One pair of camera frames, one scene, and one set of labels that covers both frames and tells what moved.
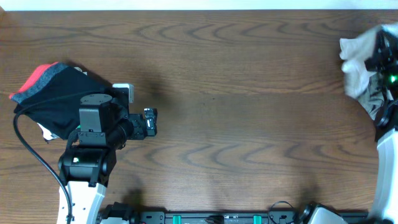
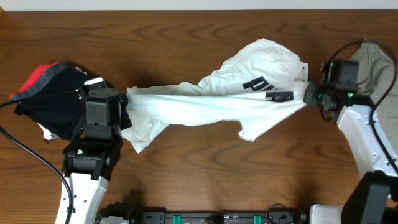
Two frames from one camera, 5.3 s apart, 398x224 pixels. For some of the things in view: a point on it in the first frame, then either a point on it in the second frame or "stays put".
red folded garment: x=38 y=80 stays put
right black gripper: x=383 y=55 → x=310 y=97
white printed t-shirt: x=356 y=51 → x=263 y=79
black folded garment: x=53 y=101 stays put
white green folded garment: x=46 y=134 stays put
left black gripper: x=137 y=126 → x=125 y=112
